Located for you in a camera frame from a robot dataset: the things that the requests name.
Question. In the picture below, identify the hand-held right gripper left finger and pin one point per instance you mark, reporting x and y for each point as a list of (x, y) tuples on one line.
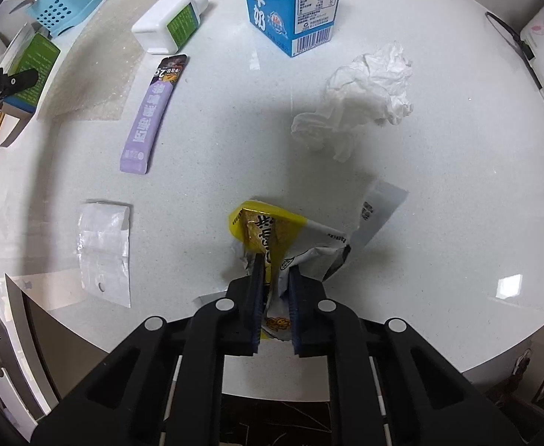
[(255, 288)]

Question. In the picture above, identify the small clear plastic bag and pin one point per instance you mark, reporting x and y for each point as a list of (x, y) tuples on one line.
[(105, 251)]

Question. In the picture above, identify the white cabinet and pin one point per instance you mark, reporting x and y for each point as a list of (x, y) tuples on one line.
[(7, 357)]

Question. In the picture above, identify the blue white milk carton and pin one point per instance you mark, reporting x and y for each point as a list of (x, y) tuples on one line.
[(309, 4)]

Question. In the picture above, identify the white bottle green label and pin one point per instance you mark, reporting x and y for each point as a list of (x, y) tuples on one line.
[(165, 23)]

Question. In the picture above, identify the crumpled white tissue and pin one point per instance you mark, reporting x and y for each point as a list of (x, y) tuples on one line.
[(369, 88)]

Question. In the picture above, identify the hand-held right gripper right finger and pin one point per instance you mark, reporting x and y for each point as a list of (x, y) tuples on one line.
[(294, 306)]

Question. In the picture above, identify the clear bubble wrap sheet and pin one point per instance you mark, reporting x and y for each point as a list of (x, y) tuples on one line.
[(95, 65)]

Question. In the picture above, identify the green white paper box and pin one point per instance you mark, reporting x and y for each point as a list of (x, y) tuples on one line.
[(35, 62)]

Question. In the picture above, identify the blue utensil holder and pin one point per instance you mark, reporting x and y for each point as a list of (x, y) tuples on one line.
[(63, 4)]

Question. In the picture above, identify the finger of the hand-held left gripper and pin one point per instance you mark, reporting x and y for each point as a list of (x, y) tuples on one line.
[(21, 80)]

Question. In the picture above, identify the purple stick packet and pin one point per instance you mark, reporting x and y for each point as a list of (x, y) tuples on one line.
[(149, 116)]

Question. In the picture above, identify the yellow snack wrapper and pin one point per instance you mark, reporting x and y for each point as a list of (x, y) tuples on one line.
[(272, 232)]

